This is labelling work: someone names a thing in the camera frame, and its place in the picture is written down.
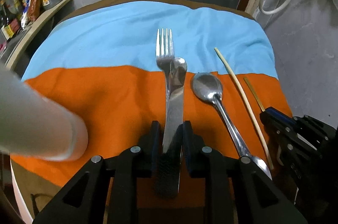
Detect silver table knife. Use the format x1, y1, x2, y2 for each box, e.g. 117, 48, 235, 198
162, 57, 187, 154

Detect orange cloth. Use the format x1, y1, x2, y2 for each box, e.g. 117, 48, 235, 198
11, 66, 292, 215

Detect large silver spoon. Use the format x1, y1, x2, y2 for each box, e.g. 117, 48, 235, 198
191, 72, 272, 179

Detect silver fork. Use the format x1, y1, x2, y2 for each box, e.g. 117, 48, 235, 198
155, 29, 175, 112

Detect light blue cloth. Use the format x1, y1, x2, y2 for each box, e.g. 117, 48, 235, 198
22, 1, 277, 80

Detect white utensil holder bucket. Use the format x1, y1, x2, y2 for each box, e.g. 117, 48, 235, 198
1, 66, 88, 161

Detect brown table cloth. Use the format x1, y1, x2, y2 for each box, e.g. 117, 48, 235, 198
11, 0, 254, 219

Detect orange snack bag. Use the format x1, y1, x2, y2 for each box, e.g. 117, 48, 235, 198
27, 0, 41, 22

